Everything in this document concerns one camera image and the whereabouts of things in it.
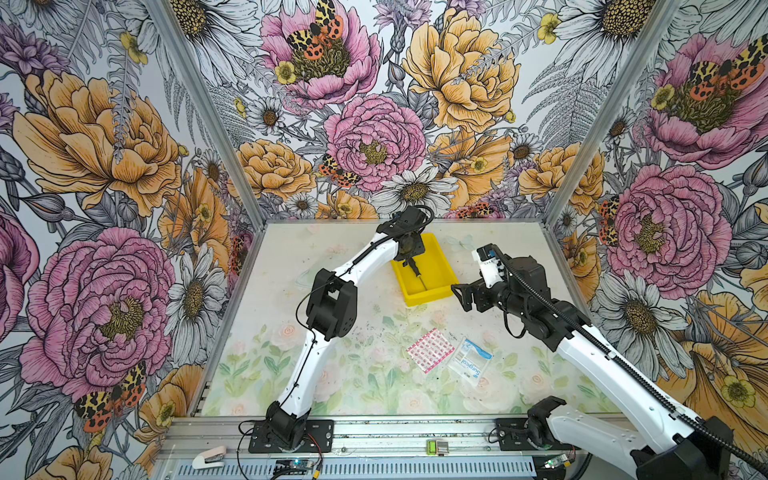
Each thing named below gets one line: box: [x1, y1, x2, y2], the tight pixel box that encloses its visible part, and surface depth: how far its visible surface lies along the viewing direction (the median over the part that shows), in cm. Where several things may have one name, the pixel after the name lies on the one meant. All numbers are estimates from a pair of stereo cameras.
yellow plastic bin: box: [391, 233, 459, 307], surface depth 105 cm
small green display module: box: [426, 439, 449, 457], surface depth 72 cm
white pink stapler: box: [192, 446, 227, 469], surface depth 71 cm
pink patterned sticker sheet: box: [406, 328, 456, 374], surface depth 91 cm
